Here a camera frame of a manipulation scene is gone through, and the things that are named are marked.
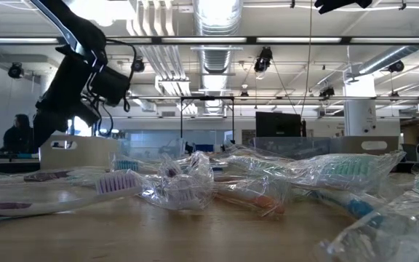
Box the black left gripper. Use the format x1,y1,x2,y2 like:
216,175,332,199
32,46,103,151

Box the white plastic bin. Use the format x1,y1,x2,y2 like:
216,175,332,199
37,135,122,171

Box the wrapped blue toothbrush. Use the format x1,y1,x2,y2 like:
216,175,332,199
302,188,387,229
111,159,148,173

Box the clear plastic bin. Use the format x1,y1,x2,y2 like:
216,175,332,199
119,139,187,163

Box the white column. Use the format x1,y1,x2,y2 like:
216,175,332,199
343,74,378,138

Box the black monitor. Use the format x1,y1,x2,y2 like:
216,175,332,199
255,111,304,138

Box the light grey plastic bin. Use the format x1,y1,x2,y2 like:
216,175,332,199
328,135,400,156

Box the dark grey plastic bin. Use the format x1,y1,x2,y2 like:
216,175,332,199
247,136,333,160

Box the wrapped green toothbrush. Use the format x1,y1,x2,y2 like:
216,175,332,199
226,149,407,194
314,170,419,262

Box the wrapped orange toothbrush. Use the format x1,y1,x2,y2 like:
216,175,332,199
212,176,289,218

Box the black ceiling camera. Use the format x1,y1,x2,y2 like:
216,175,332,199
7,61,25,79
387,59,406,74
130,57,146,74
252,46,274,74
319,86,336,100

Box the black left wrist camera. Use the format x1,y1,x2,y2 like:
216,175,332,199
88,66,131,107

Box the black background frame stand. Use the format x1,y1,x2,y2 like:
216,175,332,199
179,95,236,146

